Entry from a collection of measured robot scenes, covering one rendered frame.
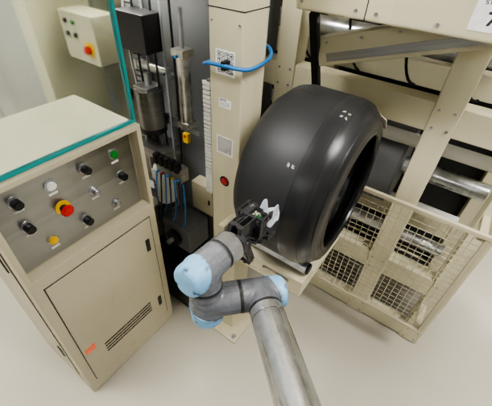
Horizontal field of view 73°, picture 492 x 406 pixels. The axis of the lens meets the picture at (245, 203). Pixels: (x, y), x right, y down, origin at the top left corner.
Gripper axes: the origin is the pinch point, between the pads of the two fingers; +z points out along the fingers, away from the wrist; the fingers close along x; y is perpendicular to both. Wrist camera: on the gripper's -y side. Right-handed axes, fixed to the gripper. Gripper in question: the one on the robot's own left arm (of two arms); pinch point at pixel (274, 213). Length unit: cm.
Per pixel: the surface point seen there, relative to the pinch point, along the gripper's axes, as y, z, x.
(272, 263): -35.4, 16.8, 3.8
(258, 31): 39, 24, 28
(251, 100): 18.3, 25.2, 27.5
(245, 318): -118, 44, 24
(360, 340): -116, 74, -38
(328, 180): 11.8, 7.3, -9.7
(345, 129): 22.6, 16.4, -7.8
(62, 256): -38, -30, 64
